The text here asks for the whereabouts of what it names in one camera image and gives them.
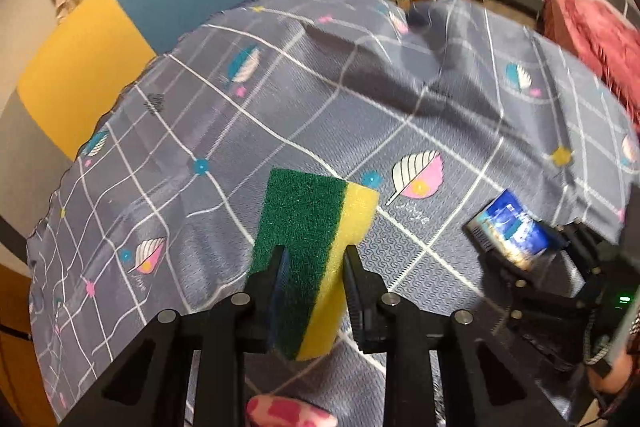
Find grey checked bed sheet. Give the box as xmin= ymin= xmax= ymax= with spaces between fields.
xmin=27 ymin=0 xmax=640 ymax=427

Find person's right hand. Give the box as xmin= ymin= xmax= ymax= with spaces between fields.
xmin=586 ymin=349 xmax=635 ymax=396

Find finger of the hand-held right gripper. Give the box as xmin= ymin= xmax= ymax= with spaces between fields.
xmin=554 ymin=219 xmax=602 ymax=274
xmin=477 ymin=251 xmax=532 ymax=304

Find pink giraffe plush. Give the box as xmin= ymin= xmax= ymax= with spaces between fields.
xmin=245 ymin=395 xmax=339 ymax=427

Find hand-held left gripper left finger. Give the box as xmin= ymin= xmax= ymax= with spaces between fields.
xmin=60 ymin=245 xmax=291 ymax=427

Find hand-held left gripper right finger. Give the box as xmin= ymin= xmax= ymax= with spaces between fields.
xmin=344 ymin=245 xmax=571 ymax=427

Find wooden wardrobe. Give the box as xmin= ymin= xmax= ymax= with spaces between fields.
xmin=0 ymin=264 xmax=57 ymax=427

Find small blue card box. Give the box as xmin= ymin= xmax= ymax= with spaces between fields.
xmin=466 ymin=188 xmax=559 ymax=271

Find pink fluffy blanket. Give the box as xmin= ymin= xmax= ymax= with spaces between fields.
xmin=541 ymin=0 xmax=640 ymax=134

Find yellow green sponge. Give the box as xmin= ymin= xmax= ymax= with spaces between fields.
xmin=251 ymin=167 xmax=381 ymax=363

